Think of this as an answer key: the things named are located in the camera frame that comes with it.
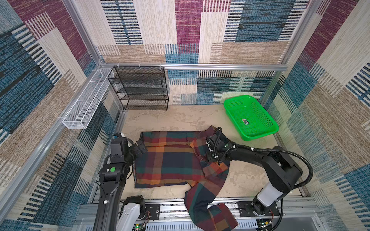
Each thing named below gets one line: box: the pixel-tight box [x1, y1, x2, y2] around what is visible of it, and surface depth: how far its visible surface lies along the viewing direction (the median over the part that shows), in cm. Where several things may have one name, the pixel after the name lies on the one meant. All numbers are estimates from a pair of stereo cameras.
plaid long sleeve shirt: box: [133, 125, 239, 231], surface depth 86 cm
